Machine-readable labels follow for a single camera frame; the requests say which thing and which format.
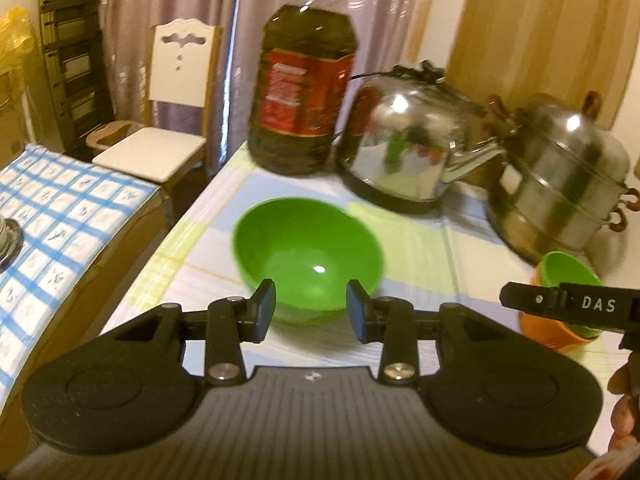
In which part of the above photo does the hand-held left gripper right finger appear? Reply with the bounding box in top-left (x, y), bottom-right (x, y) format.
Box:
top-left (346, 280), bottom-right (508, 386)

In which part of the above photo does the cooking oil bottle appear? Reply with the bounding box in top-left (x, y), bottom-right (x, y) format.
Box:
top-left (247, 0), bottom-right (358, 177)

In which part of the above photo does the wooden door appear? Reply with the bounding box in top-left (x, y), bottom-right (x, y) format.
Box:
top-left (445, 0), bottom-right (640, 131)

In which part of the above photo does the black folding rack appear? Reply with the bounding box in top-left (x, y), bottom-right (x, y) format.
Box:
top-left (37, 0), bottom-right (108, 161)

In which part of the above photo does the green plastic bowl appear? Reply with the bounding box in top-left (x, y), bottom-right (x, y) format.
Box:
top-left (232, 199), bottom-right (386, 325)

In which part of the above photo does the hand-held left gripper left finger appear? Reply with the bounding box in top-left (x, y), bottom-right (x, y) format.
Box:
top-left (107, 279), bottom-right (277, 387)

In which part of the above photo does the yellow plastic bag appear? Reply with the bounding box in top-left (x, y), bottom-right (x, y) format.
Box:
top-left (0, 6), bottom-right (33, 73)

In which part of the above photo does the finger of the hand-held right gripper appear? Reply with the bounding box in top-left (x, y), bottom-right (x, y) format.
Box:
top-left (499, 281), bottom-right (562, 320)

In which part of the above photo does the brown cardboard box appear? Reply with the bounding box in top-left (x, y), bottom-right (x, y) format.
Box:
top-left (0, 67), bottom-right (33, 161)

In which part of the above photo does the stainless steel steamer pot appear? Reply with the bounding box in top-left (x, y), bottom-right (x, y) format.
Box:
top-left (486, 91), bottom-right (640, 267)

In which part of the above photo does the blue checked cloth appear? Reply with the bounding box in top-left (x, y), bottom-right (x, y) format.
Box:
top-left (0, 142), bottom-right (166, 401)

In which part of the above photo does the orange cup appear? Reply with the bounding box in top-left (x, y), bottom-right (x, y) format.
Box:
top-left (517, 262), bottom-right (613, 350)

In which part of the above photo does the person's right hand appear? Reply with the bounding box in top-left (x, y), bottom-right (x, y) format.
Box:
top-left (606, 364), bottom-right (640, 458)

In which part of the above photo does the beige trash bin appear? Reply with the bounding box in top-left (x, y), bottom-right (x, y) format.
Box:
top-left (86, 119), bottom-right (146, 153)

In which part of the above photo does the stainless steel kettle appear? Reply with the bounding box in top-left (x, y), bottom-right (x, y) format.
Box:
top-left (336, 60), bottom-right (506, 215)

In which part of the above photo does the white wooden chair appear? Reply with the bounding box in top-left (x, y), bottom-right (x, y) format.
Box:
top-left (91, 17), bottom-right (222, 186)

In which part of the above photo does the small green cup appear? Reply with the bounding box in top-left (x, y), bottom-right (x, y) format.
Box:
top-left (540, 251), bottom-right (608, 338)

